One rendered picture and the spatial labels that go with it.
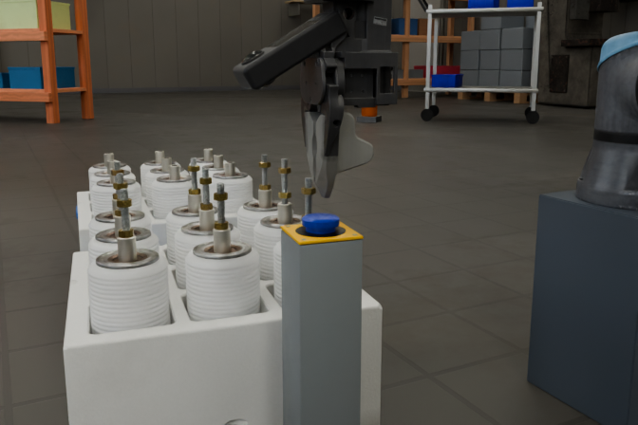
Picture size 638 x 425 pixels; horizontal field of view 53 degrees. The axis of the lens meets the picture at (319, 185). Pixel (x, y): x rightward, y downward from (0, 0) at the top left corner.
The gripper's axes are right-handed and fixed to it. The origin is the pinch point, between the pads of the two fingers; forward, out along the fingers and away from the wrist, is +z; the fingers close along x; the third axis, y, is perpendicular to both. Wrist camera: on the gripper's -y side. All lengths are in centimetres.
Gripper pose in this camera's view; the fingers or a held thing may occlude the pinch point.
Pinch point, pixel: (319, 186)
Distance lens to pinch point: 67.5
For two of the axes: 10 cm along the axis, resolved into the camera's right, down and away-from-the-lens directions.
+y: 9.4, -0.6, 3.2
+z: 0.0, 9.8, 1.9
